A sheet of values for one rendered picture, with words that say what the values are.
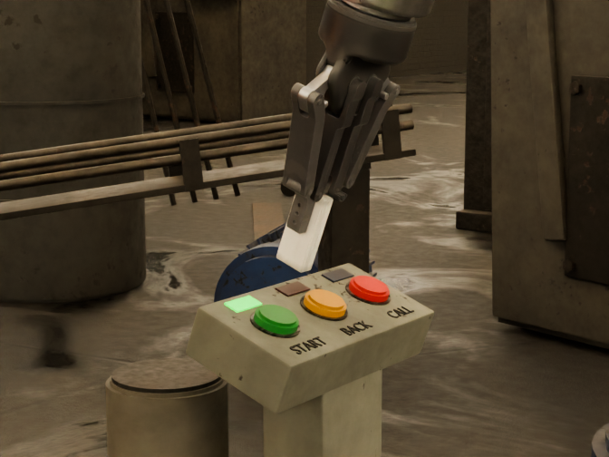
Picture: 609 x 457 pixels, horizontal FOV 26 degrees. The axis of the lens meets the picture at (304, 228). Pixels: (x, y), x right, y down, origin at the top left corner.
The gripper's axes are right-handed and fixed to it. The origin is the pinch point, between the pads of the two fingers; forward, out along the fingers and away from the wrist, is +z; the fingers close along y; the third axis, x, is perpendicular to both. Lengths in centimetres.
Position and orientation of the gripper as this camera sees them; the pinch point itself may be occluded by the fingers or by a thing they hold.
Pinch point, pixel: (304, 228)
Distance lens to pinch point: 113.4
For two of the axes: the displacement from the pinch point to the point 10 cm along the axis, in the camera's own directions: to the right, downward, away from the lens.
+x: 7.6, 4.4, -4.8
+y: -5.9, 1.5, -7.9
